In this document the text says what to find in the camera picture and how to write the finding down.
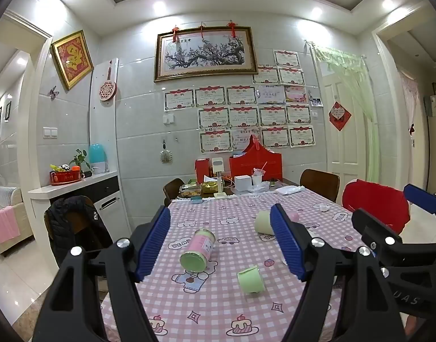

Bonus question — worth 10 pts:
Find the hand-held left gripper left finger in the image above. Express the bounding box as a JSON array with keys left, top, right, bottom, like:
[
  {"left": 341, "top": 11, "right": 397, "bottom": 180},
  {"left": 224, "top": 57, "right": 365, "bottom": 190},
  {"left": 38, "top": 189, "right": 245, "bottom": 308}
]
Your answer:
[{"left": 33, "top": 206, "right": 172, "bottom": 342}]

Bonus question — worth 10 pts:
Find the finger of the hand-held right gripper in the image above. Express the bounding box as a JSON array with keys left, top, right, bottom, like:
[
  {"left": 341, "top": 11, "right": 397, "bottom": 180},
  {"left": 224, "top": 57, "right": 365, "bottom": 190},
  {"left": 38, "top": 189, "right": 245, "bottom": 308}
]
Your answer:
[
  {"left": 403, "top": 184, "right": 436, "bottom": 248},
  {"left": 351, "top": 208, "right": 404, "bottom": 254}
]

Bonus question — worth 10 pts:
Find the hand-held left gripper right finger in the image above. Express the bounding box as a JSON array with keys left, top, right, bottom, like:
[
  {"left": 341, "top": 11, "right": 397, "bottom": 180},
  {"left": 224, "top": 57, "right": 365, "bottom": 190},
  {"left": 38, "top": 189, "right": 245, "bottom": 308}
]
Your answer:
[{"left": 269, "top": 203, "right": 408, "bottom": 342}]

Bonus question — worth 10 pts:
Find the pale yellow cup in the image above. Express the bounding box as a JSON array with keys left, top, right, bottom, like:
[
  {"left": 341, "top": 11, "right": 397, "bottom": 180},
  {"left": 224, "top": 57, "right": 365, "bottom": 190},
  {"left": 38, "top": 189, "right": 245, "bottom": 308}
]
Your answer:
[{"left": 254, "top": 210, "right": 276, "bottom": 236}]

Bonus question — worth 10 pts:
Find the pink and green cup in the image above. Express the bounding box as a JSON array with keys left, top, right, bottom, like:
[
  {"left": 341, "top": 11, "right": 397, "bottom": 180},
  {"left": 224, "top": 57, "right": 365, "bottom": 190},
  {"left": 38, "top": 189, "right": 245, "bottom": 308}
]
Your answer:
[{"left": 179, "top": 229, "right": 217, "bottom": 273}]

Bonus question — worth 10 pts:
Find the light green cup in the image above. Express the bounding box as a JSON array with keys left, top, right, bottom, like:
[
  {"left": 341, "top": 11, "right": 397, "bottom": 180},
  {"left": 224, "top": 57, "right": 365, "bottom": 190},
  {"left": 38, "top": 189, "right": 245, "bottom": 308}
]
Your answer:
[{"left": 237, "top": 265, "right": 265, "bottom": 295}]

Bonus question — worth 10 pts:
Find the white cup with straws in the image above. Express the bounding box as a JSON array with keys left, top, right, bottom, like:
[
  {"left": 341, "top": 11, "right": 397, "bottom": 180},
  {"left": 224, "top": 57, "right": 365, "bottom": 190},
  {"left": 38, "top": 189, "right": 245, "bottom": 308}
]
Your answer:
[{"left": 251, "top": 161, "right": 268, "bottom": 186}]

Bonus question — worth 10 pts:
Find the red chair cover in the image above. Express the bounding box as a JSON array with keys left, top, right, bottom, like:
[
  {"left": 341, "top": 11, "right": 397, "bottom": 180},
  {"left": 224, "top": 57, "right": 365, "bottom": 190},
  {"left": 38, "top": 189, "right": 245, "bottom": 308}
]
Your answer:
[{"left": 342, "top": 179, "right": 412, "bottom": 235}]

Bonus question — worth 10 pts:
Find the white plastic bag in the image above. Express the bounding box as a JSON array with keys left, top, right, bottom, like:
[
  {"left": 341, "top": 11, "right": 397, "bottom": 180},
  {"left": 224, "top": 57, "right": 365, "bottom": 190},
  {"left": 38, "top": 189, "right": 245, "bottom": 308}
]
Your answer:
[{"left": 275, "top": 184, "right": 306, "bottom": 197}]

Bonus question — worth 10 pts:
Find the brown wooden chair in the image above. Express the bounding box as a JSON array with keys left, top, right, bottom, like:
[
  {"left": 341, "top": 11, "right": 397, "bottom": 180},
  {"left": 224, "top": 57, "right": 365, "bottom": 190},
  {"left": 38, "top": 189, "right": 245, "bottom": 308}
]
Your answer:
[
  {"left": 163, "top": 178, "right": 186, "bottom": 207},
  {"left": 299, "top": 169, "right": 341, "bottom": 203}
]

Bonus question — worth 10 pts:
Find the clear food container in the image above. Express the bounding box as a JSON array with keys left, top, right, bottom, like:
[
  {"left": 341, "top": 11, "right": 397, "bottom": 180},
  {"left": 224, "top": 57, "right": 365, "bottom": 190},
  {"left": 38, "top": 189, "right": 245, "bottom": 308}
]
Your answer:
[{"left": 178, "top": 183, "right": 203, "bottom": 199}]

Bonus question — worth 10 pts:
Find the white sideboard cabinet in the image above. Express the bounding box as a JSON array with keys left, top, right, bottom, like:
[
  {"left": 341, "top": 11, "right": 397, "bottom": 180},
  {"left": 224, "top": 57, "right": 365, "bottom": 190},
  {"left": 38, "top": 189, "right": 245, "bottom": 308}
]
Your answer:
[{"left": 28, "top": 170, "right": 132, "bottom": 236}]

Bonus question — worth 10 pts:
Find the white box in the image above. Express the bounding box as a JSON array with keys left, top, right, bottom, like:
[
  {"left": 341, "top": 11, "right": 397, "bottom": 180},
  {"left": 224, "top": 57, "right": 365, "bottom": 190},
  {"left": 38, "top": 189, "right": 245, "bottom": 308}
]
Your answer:
[{"left": 235, "top": 175, "right": 253, "bottom": 193}]

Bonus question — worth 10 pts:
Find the white door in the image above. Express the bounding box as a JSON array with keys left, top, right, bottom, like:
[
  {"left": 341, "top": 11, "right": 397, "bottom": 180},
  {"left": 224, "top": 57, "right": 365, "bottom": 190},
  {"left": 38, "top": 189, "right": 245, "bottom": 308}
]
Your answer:
[{"left": 315, "top": 70, "right": 370, "bottom": 201}]

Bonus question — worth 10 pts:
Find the black jacket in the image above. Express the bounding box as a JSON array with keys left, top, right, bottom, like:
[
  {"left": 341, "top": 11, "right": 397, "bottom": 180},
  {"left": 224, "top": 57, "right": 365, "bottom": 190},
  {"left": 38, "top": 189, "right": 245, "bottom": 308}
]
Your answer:
[{"left": 44, "top": 195, "right": 114, "bottom": 268}]

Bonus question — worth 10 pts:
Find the red gift bag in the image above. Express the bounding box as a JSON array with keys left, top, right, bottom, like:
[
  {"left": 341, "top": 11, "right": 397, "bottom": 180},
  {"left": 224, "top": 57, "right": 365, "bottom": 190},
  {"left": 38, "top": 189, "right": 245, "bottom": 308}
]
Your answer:
[{"left": 229, "top": 134, "right": 283, "bottom": 183}]

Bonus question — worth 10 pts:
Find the red box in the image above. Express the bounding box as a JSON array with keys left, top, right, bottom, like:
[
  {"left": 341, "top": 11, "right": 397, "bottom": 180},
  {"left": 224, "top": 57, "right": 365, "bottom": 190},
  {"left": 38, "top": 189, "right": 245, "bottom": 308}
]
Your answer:
[{"left": 194, "top": 158, "right": 210, "bottom": 183}]

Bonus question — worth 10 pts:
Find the white desk lamp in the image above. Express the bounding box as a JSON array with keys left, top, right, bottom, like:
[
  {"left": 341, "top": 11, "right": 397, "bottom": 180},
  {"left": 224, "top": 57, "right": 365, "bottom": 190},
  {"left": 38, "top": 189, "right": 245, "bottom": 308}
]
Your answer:
[{"left": 211, "top": 160, "right": 227, "bottom": 199}]

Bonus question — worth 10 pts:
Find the pink window curtain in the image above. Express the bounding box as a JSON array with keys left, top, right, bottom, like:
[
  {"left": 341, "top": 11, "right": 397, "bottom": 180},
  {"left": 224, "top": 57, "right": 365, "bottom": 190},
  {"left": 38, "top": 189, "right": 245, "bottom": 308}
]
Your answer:
[{"left": 398, "top": 70, "right": 418, "bottom": 140}]

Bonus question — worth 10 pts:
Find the teal humidifier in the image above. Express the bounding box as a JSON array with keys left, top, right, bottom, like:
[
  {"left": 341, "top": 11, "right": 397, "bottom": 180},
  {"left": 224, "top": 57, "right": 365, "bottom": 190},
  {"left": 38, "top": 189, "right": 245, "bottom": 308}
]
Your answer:
[{"left": 88, "top": 143, "right": 108, "bottom": 175}]

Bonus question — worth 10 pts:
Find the red tray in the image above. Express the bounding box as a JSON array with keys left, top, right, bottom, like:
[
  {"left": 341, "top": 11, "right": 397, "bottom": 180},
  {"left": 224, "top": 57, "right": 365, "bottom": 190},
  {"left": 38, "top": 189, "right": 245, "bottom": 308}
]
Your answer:
[{"left": 49, "top": 170, "right": 84, "bottom": 186}]

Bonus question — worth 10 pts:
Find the green potted plant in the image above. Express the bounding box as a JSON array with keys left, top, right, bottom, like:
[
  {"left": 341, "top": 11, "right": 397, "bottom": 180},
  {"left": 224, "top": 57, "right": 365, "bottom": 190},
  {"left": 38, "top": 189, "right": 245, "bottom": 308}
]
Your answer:
[{"left": 69, "top": 148, "right": 91, "bottom": 172}]

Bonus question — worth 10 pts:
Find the red diamond door decoration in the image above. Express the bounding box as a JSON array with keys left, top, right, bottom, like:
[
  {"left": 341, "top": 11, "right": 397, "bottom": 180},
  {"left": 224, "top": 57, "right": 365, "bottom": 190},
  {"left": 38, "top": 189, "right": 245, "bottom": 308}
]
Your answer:
[{"left": 328, "top": 101, "right": 352, "bottom": 132}]

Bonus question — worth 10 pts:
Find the pink towel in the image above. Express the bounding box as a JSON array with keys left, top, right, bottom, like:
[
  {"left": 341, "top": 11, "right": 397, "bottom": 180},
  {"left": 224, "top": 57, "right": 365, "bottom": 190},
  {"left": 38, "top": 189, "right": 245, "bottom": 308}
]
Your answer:
[{"left": 0, "top": 207, "right": 21, "bottom": 246}]

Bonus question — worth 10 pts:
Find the beige sofa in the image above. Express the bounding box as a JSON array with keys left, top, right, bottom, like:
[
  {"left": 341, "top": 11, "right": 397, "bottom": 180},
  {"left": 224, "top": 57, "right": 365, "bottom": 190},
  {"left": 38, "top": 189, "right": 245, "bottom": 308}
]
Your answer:
[{"left": 0, "top": 184, "right": 35, "bottom": 256}]

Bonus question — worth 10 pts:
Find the round pink hanging ornament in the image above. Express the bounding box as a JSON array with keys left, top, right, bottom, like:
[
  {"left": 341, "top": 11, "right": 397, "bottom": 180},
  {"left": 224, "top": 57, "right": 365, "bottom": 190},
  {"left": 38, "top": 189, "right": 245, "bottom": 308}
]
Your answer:
[{"left": 98, "top": 58, "right": 118, "bottom": 102}]

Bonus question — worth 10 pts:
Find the framed plum blossom painting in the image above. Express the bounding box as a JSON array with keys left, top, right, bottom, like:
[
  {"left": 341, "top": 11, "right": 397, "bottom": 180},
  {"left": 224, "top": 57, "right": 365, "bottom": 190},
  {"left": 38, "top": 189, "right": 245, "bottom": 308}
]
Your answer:
[{"left": 153, "top": 26, "right": 259, "bottom": 83}]

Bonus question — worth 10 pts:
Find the red and gold framed picture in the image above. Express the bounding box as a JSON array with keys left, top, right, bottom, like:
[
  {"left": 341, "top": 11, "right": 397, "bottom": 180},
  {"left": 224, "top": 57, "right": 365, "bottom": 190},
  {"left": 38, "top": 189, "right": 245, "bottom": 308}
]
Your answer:
[{"left": 51, "top": 29, "right": 95, "bottom": 91}]

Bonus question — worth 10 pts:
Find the hanging wall brush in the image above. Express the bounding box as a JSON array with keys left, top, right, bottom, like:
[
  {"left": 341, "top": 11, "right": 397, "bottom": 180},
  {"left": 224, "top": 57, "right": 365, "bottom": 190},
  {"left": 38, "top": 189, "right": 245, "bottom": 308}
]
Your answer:
[{"left": 159, "top": 139, "right": 172, "bottom": 164}]

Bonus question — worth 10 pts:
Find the group of wall certificates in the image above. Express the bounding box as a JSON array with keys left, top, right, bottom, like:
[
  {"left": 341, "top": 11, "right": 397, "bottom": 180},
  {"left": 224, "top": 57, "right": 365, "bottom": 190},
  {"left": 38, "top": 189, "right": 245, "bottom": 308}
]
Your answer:
[{"left": 163, "top": 49, "right": 317, "bottom": 152}]

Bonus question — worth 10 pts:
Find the light green string curtain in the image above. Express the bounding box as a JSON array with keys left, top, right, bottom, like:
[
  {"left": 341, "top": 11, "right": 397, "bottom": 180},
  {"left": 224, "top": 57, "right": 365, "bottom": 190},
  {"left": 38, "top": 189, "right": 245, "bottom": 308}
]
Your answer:
[{"left": 310, "top": 42, "right": 379, "bottom": 183}]

